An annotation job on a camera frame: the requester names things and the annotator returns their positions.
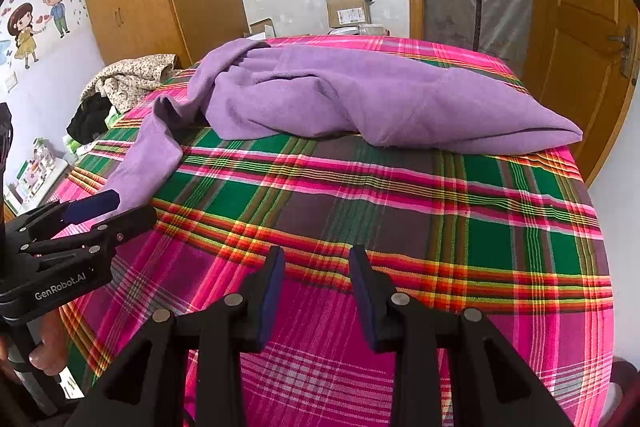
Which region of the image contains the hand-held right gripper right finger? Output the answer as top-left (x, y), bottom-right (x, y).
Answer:
top-left (348, 245), bottom-right (576, 427)

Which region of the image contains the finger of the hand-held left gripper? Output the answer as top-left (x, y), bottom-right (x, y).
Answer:
top-left (20, 206), bottom-right (158, 269)
top-left (6, 189), bottom-right (121, 244)

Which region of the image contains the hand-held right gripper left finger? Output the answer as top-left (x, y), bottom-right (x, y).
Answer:
top-left (65, 246), bottom-right (286, 427)

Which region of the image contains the purple fleece garment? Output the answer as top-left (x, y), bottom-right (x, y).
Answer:
top-left (102, 39), bottom-right (583, 212)

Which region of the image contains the pile of clothes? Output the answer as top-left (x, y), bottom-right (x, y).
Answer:
top-left (82, 53), bottom-right (178, 112)

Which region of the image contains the person's left hand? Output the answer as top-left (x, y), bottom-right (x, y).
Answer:
top-left (29, 307), bottom-right (68, 376)

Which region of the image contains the small green tissue pack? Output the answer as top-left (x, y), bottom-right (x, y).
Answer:
top-left (62, 134), bottom-right (93, 156)

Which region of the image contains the pile of medicine boxes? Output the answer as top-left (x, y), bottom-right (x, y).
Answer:
top-left (2, 137), bottom-right (66, 208)

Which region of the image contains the plaid bed sheet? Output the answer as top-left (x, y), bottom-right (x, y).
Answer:
top-left (50, 34), bottom-right (616, 427)

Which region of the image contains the black garment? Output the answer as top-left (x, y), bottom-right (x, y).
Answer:
top-left (66, 94), bottom-right (113, 142)

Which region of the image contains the white cardboard box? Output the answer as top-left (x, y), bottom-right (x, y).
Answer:
top-left (248, 19), bottom-right (275, 42)

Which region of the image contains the grey plastic package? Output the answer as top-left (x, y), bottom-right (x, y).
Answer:
top-left (327, 23), bottom-right (388, 38)

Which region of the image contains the brown cardboard box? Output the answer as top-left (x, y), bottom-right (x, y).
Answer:
top-left (324, 0), bottom-right (375, 30)

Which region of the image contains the wooden door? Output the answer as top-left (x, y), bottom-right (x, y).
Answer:
top-left (522, 0), bottom-right (640, 188)

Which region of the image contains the cartoon couple wall sticker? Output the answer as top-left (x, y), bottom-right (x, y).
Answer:
top-left (0, 0), bottom-right (88, 72)

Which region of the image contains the metal door handle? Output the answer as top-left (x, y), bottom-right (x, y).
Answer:
top-left (607, 26), bottom-right (638, 80)

